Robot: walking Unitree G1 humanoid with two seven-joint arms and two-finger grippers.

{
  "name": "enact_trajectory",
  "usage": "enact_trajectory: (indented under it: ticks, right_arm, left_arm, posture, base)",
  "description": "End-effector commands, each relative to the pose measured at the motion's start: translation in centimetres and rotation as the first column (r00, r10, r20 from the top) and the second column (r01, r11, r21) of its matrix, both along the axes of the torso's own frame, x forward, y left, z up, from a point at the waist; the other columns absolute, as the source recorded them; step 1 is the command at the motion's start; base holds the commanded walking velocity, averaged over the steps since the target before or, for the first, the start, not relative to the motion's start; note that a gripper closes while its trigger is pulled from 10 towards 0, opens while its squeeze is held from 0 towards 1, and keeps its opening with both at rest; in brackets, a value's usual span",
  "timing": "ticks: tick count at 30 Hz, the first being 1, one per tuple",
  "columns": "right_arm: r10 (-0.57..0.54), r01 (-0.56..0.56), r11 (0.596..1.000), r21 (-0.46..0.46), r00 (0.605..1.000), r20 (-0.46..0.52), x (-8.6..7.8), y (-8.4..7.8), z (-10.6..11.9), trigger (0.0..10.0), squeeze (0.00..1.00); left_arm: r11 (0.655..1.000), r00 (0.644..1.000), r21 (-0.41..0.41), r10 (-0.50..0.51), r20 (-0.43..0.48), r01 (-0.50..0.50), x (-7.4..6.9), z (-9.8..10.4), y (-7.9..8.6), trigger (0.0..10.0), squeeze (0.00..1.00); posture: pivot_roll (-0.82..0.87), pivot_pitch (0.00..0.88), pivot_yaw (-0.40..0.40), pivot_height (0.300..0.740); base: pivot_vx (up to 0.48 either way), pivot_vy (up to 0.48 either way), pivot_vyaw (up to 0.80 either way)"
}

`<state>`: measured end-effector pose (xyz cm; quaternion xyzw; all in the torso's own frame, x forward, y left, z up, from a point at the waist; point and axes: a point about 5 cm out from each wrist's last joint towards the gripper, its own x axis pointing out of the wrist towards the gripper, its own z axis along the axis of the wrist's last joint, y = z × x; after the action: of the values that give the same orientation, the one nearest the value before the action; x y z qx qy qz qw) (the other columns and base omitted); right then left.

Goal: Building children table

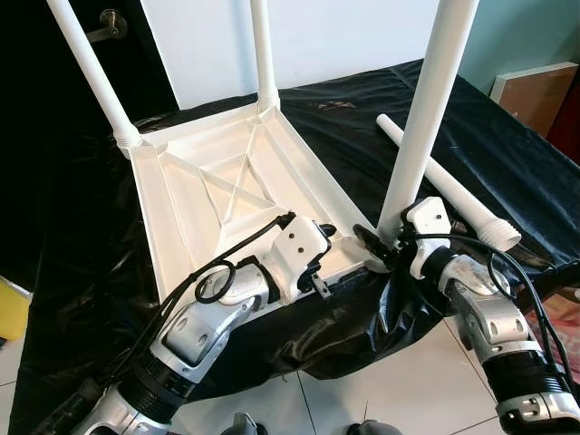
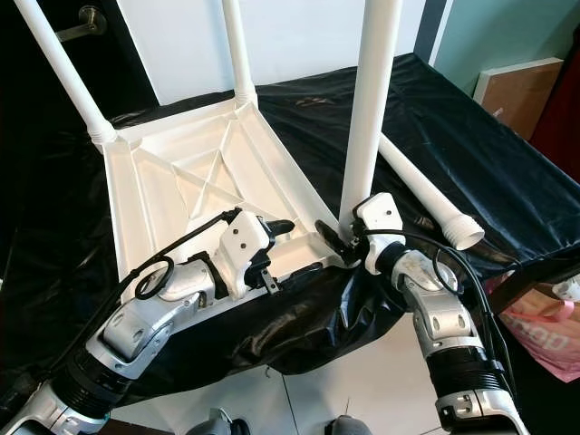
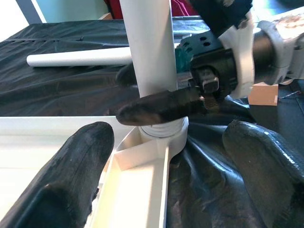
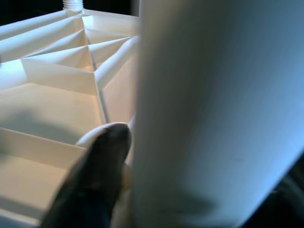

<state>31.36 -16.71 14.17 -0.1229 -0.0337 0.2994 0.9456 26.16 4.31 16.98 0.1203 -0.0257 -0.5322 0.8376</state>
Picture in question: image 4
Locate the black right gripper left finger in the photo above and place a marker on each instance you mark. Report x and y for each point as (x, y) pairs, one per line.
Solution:
(90, 185)

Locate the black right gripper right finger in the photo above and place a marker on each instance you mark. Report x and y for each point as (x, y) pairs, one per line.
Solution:
(287, 209)

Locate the white plastic table top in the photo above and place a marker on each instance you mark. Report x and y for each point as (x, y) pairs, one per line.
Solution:
(47, 107)

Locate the white plastic table leg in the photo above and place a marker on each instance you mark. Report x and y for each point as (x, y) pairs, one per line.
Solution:
(72, 4)
(213, 107)

